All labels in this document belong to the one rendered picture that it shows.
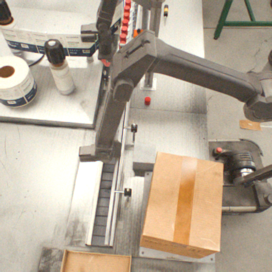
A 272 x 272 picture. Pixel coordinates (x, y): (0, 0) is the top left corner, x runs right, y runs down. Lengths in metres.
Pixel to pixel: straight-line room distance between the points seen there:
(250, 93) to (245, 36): 2.60
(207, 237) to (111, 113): 0.48
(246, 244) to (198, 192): 1.27
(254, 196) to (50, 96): 1.44
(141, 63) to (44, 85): 0.98
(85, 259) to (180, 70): 0.83
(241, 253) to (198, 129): 1.06
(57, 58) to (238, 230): 1.67
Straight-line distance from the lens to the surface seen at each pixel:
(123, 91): 0.63
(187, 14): 2.00
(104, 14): 1.15
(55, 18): 1.89
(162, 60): 0.60
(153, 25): 1.25
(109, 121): 0.79
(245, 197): 2.00
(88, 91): 1.45
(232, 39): 3.24
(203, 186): 0.96
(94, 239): 1.14
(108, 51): 1.27
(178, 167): 0.97
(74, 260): 1.19
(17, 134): 1.45
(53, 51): 1.25
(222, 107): 2.60
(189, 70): 0.64
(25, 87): 1.40
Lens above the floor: 2.00
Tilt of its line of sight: 62 degrees down
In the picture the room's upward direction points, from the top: 3 degrees clockwise
